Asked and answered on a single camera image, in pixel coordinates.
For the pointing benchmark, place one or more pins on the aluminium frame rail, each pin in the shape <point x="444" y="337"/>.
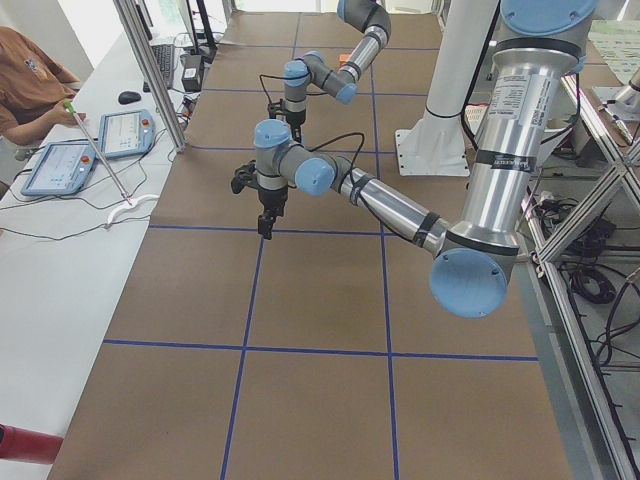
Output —
<point x="581" y="223"/>

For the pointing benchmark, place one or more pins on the person in brown shirt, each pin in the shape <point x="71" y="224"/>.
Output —
<point x="34" y="88"/>

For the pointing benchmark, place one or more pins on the blue teach pendant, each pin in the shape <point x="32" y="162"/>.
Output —
<point x="126" y="134"/>
<point x="62" y="168"/>

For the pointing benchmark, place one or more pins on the blue teach pendant near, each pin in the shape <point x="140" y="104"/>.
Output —
<point x="62" y="168"/>

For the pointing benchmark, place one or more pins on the blue teach pendant far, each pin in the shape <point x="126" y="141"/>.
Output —
<point x="126" y="134"/>

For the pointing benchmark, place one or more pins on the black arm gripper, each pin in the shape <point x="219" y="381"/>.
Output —
<point x="295" y="120"/>

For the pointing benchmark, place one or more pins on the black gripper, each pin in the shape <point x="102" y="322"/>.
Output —
<point x="272" y="198"/>

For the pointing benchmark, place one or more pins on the black keyboard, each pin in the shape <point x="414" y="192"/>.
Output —
<point x="164" y="57"/>

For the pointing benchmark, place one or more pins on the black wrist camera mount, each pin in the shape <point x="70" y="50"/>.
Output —
<point x="245" y="176"/>

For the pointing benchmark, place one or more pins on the red cylinder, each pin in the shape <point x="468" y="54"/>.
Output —
<point x="29" y="446"/>

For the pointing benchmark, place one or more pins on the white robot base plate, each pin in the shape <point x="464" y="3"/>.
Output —
<point x="435" y="146"/>

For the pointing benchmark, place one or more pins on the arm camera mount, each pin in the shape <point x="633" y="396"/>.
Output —
<point x="275" y="109"/>

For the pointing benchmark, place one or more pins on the white reacher stick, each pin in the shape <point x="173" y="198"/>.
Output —
<point x="128" y="201"/>

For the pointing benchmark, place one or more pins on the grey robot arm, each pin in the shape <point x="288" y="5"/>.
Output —
<point x="282" y="161"/>
<point x="468" y="224"/>

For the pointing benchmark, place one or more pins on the black power adapter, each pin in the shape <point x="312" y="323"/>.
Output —
<point x="192" y="74"/>

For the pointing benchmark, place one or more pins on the black computer mouse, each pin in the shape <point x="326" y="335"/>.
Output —
<point x="128" y="97"/>

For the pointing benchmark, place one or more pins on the aluminium frame post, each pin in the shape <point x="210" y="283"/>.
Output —
<point x="139" y="43"/>

